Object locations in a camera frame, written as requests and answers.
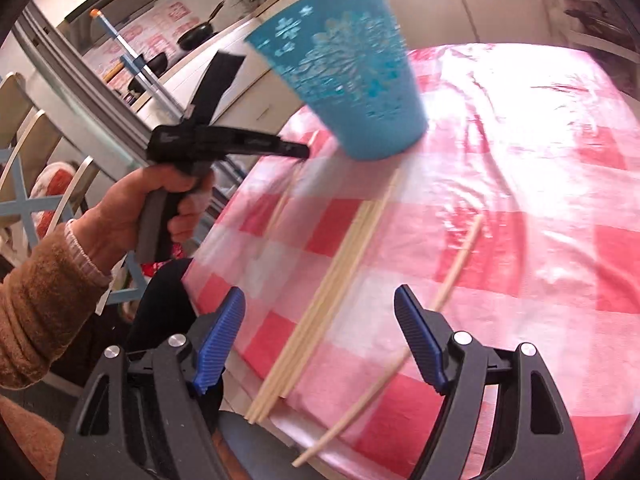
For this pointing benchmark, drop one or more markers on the blue perforated plastic basket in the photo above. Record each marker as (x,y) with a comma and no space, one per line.
(347,61)

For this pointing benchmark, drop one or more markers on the brown sleeved forearm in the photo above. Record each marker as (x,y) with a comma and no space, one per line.
(44,303)

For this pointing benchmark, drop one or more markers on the blue handled mop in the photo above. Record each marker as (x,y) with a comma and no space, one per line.
(145,75)

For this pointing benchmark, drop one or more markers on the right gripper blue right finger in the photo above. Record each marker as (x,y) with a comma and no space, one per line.
(427,334)

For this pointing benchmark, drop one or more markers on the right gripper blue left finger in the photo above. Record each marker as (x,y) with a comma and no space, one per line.
(213,336)

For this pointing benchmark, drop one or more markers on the black frying pan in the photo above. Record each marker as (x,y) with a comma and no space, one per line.
(199,34)

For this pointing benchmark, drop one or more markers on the white shelf rack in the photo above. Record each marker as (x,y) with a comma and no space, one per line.
(45,179)

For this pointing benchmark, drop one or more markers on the black range hood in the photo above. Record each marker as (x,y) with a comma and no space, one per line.
(84,33)

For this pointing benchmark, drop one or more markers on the person left hand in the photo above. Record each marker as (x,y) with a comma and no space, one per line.
(106,232)

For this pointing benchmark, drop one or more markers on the red white checkered tablecloth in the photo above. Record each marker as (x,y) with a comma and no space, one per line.
(536,140)

